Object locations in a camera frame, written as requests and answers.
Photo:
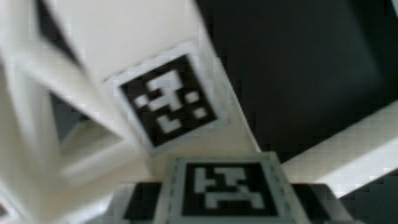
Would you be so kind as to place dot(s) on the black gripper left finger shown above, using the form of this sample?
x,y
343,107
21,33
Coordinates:
x,y
131,206

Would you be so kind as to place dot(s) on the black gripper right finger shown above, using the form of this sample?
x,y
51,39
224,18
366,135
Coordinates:
x,y
314,206

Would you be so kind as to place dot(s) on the white chair back frame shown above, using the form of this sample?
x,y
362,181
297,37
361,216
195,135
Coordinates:
x,y
115,98

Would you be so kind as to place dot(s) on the white front fence rail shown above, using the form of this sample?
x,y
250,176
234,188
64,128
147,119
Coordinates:
x,y
353,157

